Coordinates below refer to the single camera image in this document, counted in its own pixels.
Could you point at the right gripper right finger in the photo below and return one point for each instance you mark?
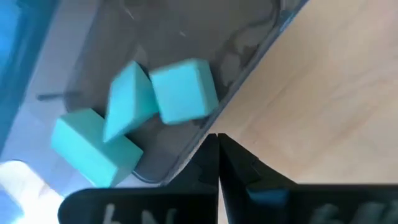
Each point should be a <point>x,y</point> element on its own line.
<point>311,205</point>

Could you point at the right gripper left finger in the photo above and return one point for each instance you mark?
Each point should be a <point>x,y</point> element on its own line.
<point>140,207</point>

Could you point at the teal rectangular block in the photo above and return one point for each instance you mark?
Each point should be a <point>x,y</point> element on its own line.
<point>90,149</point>

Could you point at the gray translucent bin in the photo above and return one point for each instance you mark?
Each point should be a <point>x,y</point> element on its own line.
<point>186,31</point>

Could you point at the teal triangular block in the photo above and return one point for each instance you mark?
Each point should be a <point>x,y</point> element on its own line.
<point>129,99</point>

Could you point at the teal cube block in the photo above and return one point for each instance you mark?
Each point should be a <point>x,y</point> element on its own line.
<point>185,91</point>

